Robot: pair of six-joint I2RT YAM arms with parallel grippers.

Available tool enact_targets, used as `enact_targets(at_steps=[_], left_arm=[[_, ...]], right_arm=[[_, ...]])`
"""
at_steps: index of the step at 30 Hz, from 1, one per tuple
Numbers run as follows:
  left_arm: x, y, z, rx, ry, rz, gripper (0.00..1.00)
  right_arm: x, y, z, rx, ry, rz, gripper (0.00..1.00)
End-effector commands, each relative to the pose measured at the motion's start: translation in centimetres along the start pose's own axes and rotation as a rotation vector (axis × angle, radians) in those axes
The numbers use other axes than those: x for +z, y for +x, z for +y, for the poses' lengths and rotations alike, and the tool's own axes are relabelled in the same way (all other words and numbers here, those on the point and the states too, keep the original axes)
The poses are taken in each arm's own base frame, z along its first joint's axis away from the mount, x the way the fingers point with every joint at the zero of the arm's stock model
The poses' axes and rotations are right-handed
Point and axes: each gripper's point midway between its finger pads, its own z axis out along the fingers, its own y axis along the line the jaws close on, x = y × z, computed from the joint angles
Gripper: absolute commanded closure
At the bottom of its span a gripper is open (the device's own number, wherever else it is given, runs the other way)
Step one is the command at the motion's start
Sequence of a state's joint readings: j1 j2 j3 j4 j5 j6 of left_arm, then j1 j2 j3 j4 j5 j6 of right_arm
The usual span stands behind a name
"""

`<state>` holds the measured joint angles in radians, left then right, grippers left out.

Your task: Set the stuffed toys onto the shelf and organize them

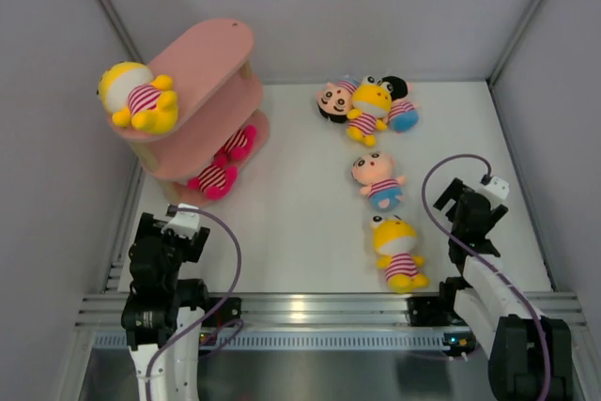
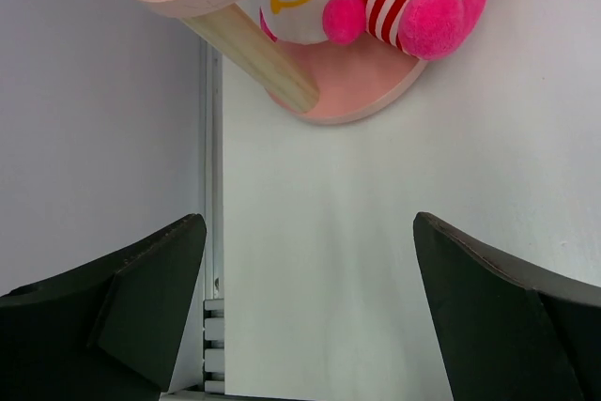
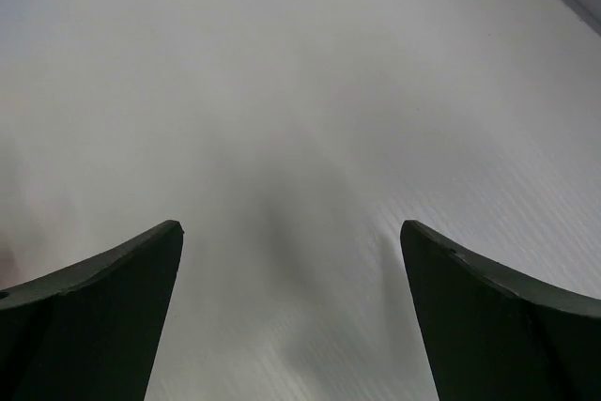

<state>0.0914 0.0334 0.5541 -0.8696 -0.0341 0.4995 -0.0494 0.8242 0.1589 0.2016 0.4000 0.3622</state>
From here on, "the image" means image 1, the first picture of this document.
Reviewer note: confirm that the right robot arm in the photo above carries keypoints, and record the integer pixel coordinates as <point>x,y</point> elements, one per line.
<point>529,355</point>

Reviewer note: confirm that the yellow frog plush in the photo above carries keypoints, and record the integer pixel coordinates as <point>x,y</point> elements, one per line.
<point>393,242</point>
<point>371,103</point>
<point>135,98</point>

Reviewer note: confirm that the pink three-tier wooden shelf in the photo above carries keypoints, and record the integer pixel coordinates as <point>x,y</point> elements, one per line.
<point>217,95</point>

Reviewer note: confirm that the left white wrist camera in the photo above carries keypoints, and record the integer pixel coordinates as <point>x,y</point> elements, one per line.
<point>184,222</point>

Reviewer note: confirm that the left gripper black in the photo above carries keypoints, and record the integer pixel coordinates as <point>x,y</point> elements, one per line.
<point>191,248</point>

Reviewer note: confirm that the aluminium mounting rail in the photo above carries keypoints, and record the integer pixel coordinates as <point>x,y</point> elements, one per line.
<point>346,310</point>

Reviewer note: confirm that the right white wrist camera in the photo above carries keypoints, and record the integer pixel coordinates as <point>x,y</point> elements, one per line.
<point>495,190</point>

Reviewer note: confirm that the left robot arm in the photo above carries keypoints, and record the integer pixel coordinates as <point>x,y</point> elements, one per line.
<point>161,317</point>

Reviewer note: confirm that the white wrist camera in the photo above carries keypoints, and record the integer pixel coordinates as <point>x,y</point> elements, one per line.
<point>184,222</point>
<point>495,190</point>

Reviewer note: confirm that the face-down black-haired boy doll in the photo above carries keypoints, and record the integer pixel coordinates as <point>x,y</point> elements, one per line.
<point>403,115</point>

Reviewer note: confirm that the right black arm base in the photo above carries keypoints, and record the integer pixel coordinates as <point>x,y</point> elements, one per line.
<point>431,311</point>

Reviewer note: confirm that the face-up black-haired boy doll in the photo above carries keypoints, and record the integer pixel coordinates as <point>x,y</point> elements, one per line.
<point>334,100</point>

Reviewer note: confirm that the pink plush shelf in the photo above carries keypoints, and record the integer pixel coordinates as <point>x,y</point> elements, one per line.
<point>214,181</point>
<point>238,146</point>

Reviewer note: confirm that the yellow frog plush on shelf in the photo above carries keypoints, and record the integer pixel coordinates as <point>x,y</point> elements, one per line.
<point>135,98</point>

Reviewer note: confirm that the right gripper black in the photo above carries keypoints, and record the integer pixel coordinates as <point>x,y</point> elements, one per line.
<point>454,192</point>

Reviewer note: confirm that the pink plush rear bottom shelf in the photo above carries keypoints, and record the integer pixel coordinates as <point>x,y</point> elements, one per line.
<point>238,146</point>

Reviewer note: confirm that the pink plush front bottom shelf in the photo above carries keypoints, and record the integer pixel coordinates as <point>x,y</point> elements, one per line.
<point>214,181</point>

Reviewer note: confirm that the bald peach boy doll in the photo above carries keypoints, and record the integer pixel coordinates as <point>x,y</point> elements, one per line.
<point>381,186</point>

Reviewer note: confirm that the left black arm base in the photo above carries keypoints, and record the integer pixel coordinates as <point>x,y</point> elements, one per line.
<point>231,309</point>

